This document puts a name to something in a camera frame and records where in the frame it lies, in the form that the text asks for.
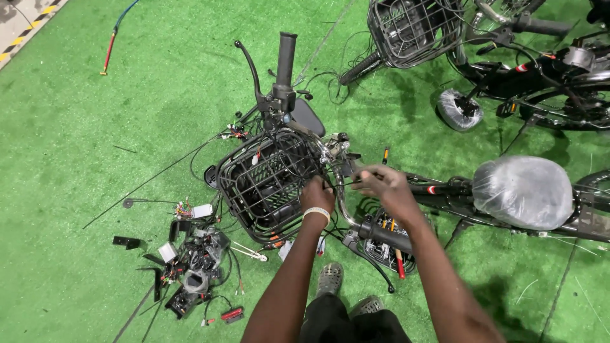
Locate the person's right hand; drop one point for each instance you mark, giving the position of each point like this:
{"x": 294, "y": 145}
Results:
{"x": 386, "y": 188}

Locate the person's left hand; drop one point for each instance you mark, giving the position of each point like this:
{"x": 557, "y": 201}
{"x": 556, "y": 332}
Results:
{"x": 317, "y": 195}

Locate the person's right fingers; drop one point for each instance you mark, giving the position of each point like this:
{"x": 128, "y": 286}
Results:
{"x": 363, "y": 182}

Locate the person's left fingers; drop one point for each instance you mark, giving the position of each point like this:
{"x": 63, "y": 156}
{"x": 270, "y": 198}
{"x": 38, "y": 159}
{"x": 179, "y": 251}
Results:
{"x": 324, "y": 185}

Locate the white wristband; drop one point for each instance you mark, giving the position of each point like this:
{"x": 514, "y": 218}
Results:
{"x": 316, "y": 212}

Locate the black tool tray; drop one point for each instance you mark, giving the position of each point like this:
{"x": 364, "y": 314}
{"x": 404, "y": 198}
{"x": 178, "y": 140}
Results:
{"x": 383, "y": 247}

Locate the white plastic packet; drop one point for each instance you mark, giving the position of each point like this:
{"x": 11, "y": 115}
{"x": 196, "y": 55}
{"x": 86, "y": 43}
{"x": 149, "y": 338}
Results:
{"x": 286, "y": 249}

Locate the grey left shoe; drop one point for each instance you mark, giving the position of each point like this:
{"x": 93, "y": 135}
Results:
{"x": 330, "y": 278}

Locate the grey shoe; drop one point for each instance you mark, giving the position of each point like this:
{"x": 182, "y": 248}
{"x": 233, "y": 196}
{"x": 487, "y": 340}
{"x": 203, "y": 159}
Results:
{"x": 367, "y": 306}
{"x": 330, "y": 278}

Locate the small plastic wrapped bike seat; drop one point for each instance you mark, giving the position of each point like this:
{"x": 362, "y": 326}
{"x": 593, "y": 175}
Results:
{"x": 458, "y": 110}

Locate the grey right shoe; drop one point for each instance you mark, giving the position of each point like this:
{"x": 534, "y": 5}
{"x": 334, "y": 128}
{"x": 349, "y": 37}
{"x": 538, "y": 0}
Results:
{"x": 367, "y": 306}

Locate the black shorts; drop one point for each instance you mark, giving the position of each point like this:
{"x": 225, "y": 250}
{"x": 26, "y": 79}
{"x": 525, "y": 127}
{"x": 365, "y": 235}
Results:
{"x": 352, "y": 326}

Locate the heap of black electrical parts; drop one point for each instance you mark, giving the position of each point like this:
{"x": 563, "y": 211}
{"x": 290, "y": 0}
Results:
{"x": 200, "y": 262}

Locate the red tail light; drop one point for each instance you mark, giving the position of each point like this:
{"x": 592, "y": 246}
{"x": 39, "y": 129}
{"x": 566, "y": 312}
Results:
{"x": 232, "y": 314}

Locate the large plastic wrapped bike seat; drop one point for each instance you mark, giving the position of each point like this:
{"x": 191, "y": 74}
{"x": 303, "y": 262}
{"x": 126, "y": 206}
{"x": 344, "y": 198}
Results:
{"x": 523, "y": 191}

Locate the small silver box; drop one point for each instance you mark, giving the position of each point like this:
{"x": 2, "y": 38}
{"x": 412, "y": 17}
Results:
{"x": 167, "y": 252}

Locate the long thin black rod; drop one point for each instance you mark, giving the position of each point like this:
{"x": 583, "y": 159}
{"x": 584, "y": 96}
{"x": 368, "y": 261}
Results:
{"x": 143, "y": 186}

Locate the black electric bike with pedals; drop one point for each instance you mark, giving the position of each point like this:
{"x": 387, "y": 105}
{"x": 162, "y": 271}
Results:
{"x": 548, "y": 81}

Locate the black angled bracket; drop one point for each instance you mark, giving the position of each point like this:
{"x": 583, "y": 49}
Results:
{"x": 156, "y": 283}

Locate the black metal bracket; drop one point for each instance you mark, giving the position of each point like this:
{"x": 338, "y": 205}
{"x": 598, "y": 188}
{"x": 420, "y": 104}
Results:
{"x": 126, "y": 242}

